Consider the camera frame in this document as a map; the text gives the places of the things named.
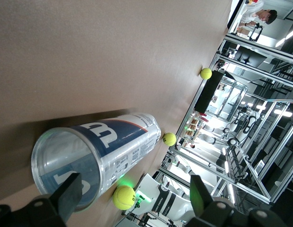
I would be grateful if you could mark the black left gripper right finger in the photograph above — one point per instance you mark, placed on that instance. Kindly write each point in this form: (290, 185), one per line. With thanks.
(217, 216)

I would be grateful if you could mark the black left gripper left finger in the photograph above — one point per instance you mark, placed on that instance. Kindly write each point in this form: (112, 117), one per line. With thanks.
(42, 212)

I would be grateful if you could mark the clear blue-white tennis ball can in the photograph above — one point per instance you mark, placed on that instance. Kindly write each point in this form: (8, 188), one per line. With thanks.
(108, 142)

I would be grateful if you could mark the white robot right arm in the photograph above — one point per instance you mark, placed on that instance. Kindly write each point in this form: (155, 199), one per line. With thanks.
(160, 203)

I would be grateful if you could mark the yellow tennis ball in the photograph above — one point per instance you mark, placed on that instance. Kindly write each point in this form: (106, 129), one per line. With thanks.
(169, 139)
(206, 73)
(123, 197)

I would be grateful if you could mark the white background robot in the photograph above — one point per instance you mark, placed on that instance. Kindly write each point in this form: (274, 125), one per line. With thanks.
(245, 123)

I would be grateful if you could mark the black rectangular panel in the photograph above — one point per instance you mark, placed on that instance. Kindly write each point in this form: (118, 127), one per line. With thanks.
(209, 92)

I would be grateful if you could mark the brown table mat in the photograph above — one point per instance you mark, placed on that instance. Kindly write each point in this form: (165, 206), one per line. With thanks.
(89, 59)

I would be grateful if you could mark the person in white shirt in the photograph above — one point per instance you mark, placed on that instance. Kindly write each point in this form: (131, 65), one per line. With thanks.
(252, 14)

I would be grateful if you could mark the aluminium frame structure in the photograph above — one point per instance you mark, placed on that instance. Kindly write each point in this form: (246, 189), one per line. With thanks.
(260, 186)

